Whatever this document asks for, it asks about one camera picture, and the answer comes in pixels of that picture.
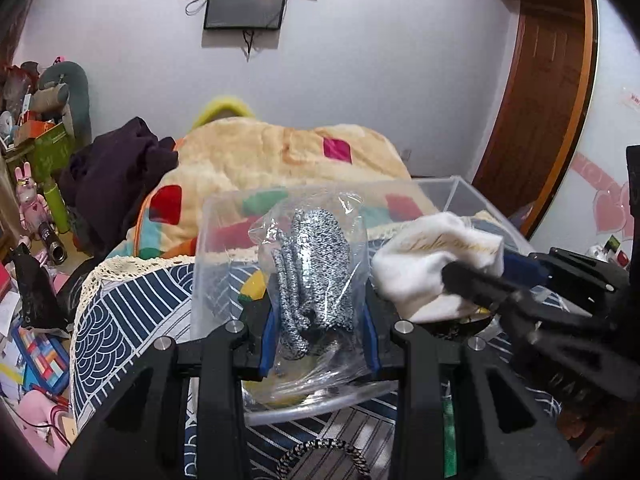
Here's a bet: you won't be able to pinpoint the small wall monitor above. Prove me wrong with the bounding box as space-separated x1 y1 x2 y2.
204 0 286 30

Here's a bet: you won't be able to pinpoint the white cloth pouch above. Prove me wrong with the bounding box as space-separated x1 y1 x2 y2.
371 212 504 324

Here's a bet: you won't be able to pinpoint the brown wooden door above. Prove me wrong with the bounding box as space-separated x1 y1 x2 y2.
473 0 598 236

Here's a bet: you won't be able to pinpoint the pink rabbit toy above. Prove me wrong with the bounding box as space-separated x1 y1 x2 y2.
14 162 52 240

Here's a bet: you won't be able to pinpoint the yellow plush pillow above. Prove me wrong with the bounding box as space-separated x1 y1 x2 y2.
191 96 255 130

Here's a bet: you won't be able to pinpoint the green knit glove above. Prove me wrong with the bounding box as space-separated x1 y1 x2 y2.
442 382 457 479

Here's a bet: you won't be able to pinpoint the grey plush toy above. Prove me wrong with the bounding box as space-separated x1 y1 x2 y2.
29 61 92 148

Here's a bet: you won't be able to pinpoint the beige patchwork fleece blanket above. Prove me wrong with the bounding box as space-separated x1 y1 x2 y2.
112 117 410 259

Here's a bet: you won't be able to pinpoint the blue white patterned bedspread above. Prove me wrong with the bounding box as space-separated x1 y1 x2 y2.
69 253 566 480

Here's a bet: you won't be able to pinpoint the green cardboard box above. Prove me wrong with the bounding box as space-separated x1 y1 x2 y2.
6 122 75 184

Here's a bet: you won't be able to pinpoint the black hat with chains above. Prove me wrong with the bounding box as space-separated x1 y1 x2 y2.
274 435 374 480

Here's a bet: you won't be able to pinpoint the bagged grey knit gloves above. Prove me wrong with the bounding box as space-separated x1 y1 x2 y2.
250 188 369 401

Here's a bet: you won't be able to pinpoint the clear plastic storage bin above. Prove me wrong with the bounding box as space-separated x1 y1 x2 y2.
190 177 533 426

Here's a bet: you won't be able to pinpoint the dark purple clothing pile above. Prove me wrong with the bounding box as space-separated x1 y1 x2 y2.
58 117 178 257

